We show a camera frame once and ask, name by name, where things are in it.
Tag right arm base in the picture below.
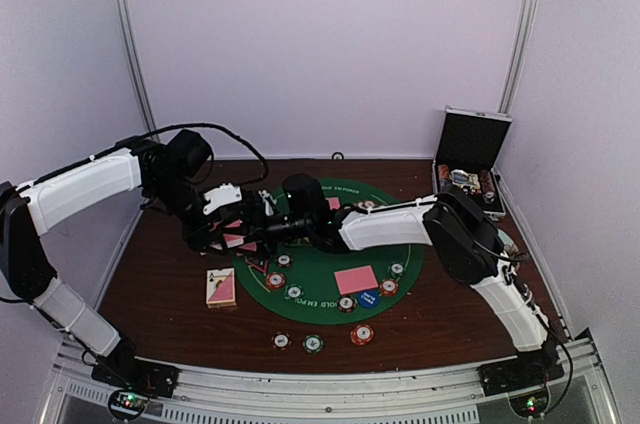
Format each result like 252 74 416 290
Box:
478 358 565 396

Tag aluminium frame post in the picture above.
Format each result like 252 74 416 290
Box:
114 0 161 143
498 0 539 114

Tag green chip seat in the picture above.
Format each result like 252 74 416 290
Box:
389 262 405 278

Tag green poker chip stack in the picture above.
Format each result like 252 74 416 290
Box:
302 334 324 354

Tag red-backed card top seat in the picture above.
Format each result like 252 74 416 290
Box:
326 197 341 210

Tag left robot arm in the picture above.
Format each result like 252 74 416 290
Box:
1 125 242 388

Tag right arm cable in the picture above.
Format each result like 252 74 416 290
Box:
449 188 530 285

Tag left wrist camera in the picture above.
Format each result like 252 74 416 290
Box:
203 184 242 216

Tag card deck box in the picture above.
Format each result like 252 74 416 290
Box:
205 268 237 309

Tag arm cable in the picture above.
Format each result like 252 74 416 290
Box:
449 188 530 285
114 122 269 190

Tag blue small blind button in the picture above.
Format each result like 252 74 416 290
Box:
357 289 381 309

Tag red-backed card deck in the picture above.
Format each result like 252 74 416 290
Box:
209 220 245 251

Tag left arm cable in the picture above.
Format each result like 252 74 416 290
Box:
114 122 269 190

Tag right aluminium frame post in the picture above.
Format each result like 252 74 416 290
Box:
498 0 539 114

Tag round green poker mat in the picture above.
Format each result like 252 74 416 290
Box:
230 179 426 327

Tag pale green ceramic plate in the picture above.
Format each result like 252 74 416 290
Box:
498 229 519 258

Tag left aluminium frame post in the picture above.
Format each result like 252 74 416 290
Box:
114 0 161 143

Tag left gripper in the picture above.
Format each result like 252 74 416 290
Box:
147 172 229 255

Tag black red all-in triangle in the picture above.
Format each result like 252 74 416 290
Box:
245 257 269 275

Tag aluminium front rail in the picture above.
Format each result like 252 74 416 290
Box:
35 339 622 423

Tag red-backed card seat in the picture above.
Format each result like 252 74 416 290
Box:
334 266 378 295
326 197 341 210

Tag single red-backed card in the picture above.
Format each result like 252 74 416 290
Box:
239 243 259 252

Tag aluminium poker chip case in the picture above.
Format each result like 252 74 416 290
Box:
432 106 512 221

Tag brown poker chip stack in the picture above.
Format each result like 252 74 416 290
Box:
272 332 291 350

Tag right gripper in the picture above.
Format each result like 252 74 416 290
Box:
220 202 314 259

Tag orange-red poker chip stack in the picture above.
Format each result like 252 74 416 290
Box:
350 324 374 346

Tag red five poker chip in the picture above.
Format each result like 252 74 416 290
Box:
380 278 399 297

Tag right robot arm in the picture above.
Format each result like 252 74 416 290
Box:
238 174 558 386

